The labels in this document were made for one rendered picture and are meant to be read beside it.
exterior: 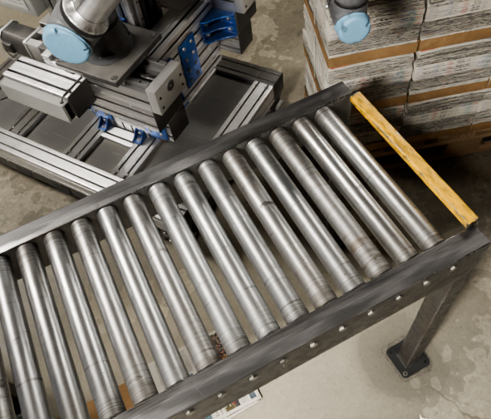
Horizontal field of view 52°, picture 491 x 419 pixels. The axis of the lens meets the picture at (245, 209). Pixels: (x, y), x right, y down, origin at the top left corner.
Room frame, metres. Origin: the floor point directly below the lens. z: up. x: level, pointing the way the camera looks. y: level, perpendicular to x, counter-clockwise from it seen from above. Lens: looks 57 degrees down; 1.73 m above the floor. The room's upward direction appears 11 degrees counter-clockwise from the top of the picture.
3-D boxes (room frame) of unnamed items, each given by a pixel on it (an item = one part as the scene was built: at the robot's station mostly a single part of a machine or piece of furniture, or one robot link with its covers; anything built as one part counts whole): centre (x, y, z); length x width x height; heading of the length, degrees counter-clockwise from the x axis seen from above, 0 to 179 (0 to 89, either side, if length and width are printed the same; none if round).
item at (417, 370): (0.44, -0.44, 0.01); 0.14 x 0.13 x 0.01; 18
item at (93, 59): (1.24, 0.30, 0.87); 0.15 x 0.15 x 0.10
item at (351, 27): (0.94, -0.31, 1.00); 0.11 x 0.08 x 0.09; 177
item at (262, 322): (0.54, 0.07, 0.77); 0.47 x 0.05 x 0.05; 18
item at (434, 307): (0.44, -0.44, 0.34); 0.06 x 0.06 x 0.68; 18
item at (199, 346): (0.51, 0.19, 0.77); 0.47 x 0.05 x 0.05; 18
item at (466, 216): (0.68, -0.39, 0.81); 0.43 x 0.03 x 0.02; 18
